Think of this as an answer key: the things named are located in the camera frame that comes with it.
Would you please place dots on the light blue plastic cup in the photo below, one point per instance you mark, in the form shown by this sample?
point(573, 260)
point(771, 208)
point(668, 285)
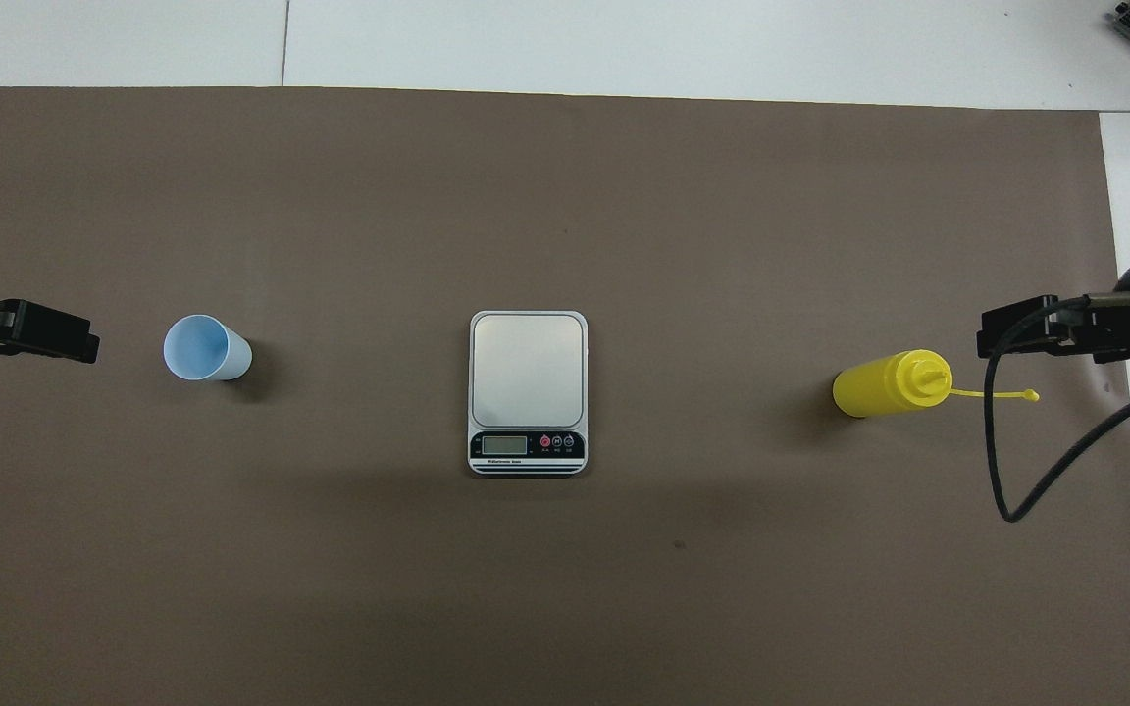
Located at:
point(197, 348)

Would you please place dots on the yellow squeeze seasoning bottle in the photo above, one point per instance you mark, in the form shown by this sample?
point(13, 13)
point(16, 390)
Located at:
point(874, 384)

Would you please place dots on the brown paper table mat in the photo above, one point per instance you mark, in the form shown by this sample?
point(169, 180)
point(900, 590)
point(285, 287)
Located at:
point(565, 216)

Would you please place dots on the silver digital kitchen scale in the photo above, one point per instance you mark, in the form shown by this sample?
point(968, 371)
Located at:
point(527, 368)

